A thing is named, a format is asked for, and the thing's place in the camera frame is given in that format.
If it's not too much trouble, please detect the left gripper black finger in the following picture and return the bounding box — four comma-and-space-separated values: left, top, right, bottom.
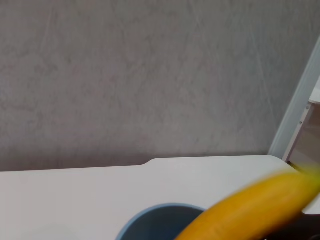
263, 212, 320, 240

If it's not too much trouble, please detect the yellow banana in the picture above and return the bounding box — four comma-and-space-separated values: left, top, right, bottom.
173, 162, 320, 240

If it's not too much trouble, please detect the blue plastic bowl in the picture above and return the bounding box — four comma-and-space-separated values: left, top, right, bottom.
114, 202, 208, 240

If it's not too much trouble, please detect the white furniture panel with screws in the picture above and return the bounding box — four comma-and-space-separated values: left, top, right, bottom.
281, 76, 320, 173

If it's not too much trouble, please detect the white metal frame post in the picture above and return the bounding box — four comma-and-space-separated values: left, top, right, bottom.
268, 34, 320, 157

